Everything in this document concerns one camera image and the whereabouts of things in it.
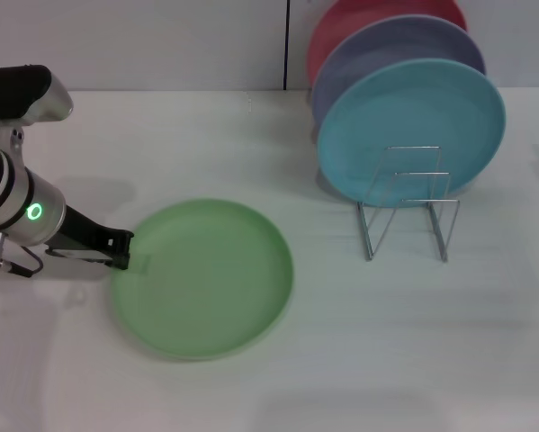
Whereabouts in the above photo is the purple round plate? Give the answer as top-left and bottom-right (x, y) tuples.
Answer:
(310, 13), (487, 131)

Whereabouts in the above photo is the left wrist camera housing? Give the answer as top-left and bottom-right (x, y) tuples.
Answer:
(0, 65), (75, 132)

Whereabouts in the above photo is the metal wire plate rack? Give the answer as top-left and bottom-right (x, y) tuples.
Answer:
(356, 144), (462, 263)

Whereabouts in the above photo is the red round plate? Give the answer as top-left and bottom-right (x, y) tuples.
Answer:
(307, 0), (469, 91)

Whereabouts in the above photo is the light blue round plate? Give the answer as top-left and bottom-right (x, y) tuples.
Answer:
(316, 58), (508, 211)

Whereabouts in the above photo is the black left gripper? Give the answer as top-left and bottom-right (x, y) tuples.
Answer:
(42, 204), (154, 276)

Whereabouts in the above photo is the green round plate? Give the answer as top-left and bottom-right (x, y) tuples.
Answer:
(110, 198), (295, 362)

